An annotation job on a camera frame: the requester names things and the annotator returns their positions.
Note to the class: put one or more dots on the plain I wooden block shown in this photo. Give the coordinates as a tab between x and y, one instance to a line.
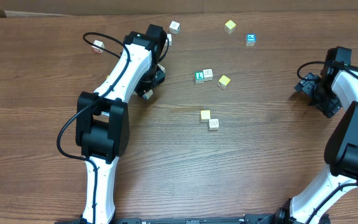
208	74

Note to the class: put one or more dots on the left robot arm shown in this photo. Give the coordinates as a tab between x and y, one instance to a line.
102	124

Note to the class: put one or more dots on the dark green J wooden block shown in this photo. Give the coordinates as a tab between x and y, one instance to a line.
174	27

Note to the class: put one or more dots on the red U wooden block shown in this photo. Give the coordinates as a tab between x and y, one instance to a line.
98	46

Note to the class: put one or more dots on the brown cardboard backdrop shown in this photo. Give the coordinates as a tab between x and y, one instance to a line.
111	7

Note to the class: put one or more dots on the yellow top far block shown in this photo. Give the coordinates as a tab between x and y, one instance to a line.
229	26

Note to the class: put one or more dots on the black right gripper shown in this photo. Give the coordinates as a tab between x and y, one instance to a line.
327	106

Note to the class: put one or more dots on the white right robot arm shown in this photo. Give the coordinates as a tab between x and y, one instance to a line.
335	88

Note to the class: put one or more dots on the red C wooden block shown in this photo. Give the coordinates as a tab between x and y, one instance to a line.
162	68

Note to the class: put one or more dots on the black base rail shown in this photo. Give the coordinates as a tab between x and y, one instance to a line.
246	219

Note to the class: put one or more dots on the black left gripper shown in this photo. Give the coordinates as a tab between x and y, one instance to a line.
150	83

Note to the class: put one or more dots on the yellow S wooden block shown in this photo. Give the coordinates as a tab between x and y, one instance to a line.
205	115

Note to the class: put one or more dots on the green L wooden block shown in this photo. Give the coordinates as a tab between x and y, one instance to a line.
199	77

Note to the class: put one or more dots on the yellow top duck block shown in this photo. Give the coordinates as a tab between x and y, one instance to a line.
223	81

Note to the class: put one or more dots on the red bird yellow block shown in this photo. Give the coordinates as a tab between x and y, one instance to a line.
148	94

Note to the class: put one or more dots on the engraved plain wooden block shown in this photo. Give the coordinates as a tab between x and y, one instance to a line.
213	124

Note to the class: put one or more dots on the ice cream wooden block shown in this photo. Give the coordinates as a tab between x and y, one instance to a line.
169	40

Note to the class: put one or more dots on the blue top turtle block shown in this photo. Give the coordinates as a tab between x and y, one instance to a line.
250	40

